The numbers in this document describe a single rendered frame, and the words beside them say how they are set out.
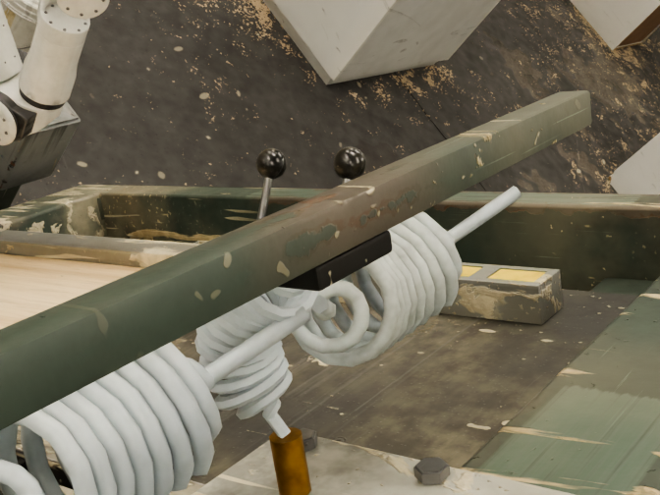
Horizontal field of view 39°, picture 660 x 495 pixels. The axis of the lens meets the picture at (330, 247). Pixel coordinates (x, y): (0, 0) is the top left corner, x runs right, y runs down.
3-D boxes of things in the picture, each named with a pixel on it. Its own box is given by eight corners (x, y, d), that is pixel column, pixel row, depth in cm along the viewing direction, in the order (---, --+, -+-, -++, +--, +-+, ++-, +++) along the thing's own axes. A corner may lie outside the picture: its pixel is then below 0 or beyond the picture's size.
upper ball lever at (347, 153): (329, 263, 107) (349, 152, 109) (356, 266, 105) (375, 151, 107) (308, 257, 104) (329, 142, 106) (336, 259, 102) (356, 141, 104)
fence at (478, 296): (12, 252, 150) (6, 229, 149) (564, 306, 92) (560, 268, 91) (-16, 262, 147) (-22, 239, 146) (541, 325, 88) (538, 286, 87)
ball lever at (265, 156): (252, 257, 115) (272, 153, 117) (276, 259, 112) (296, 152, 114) (232, 251, 112) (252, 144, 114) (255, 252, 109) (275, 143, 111)
